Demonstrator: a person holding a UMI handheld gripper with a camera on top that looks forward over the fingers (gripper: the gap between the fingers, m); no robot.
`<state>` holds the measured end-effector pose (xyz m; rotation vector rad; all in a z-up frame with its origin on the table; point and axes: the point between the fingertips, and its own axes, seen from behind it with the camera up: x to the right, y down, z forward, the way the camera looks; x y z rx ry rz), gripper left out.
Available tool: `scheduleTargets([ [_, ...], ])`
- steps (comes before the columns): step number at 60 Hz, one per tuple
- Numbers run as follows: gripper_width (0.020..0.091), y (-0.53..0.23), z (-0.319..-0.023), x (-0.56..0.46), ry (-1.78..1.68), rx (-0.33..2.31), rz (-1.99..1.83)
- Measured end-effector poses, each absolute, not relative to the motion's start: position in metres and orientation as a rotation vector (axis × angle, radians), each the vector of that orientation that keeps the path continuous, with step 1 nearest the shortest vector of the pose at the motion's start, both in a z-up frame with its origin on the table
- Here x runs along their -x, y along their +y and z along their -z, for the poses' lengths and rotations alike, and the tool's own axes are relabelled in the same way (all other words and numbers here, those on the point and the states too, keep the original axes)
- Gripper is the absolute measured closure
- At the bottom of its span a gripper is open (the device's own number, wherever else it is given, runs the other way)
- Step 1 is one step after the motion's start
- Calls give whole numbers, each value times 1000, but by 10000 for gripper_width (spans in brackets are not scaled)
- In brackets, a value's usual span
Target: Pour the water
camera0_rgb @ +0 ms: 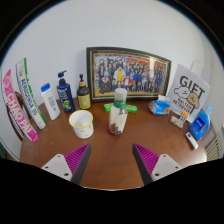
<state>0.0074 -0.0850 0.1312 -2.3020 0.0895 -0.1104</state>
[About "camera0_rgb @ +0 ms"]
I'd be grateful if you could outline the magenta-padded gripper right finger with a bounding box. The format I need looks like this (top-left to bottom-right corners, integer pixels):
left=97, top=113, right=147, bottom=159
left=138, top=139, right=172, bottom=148
left=132, top=143, right=184, bottom=186

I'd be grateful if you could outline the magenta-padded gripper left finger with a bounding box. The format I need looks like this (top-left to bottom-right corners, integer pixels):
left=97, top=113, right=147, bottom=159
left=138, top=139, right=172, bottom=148
left=40, top=143, right=92, bottom=185

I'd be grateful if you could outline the clear green-labelled drink bottle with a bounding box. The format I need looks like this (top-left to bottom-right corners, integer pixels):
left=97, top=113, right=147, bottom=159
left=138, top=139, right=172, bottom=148
left=108, top=87, right=129, bottom=136

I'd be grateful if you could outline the small white handheld device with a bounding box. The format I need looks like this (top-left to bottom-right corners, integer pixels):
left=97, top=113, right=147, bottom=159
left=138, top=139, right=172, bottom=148
left=185, top=131, right=199, bottom=150

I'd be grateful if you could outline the white yellow-rimmed cup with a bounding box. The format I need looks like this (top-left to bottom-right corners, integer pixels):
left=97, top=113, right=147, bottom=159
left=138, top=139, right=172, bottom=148
left=68, top=109, right=95, bottom=140

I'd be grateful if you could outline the colourful puzzle cube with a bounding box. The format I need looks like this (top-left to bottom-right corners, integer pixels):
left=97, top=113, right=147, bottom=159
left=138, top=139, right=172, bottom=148
left=177, top=110, right=190, bottom=123

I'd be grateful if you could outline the white radiator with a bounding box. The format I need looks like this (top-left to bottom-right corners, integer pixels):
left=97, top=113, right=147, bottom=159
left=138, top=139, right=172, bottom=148
left=204, top=131, right=224, bottom=162

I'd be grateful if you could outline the blue detergent bottle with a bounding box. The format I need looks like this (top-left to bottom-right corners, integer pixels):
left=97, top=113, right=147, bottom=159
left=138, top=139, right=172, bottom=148
left=189, top=104, right=213, bottom=141

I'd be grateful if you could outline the blue tissue pack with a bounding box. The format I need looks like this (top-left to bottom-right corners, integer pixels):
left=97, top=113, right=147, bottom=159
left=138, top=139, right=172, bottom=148
left=147, top=94, right=172, bottom=116

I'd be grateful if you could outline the white blue-capped lotion bottle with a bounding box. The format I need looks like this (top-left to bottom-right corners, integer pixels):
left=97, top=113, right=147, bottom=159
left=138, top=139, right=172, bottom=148
left=40, top=82, right=62, bottom=121

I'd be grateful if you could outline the dark blue pump bottle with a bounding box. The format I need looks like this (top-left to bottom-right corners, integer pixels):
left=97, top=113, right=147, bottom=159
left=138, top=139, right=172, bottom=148
left=56, top=69, right=76, bottom=114

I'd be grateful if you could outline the brown pump bottle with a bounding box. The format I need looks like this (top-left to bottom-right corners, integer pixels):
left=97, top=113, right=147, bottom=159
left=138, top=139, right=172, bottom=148
left=76, top=73, right=92, bottom=111

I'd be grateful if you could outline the pink and white tube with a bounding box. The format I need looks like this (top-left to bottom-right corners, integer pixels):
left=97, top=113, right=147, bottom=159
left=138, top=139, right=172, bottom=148
left=1, top=68, right=39, bottom=143

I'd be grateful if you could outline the green and white tube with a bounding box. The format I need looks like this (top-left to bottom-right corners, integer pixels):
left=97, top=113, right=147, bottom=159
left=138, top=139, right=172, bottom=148
left=15, top=57, right=47, bottom=130

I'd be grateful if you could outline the white printed paper bag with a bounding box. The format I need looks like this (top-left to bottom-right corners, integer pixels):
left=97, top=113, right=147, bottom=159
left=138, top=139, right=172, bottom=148
left=166, top=59, right=212, bottom=124

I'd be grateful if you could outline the framed group picture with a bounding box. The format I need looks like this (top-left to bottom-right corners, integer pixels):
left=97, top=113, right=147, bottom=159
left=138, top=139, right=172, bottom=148
left=86, top=46, right=173, bottom=103

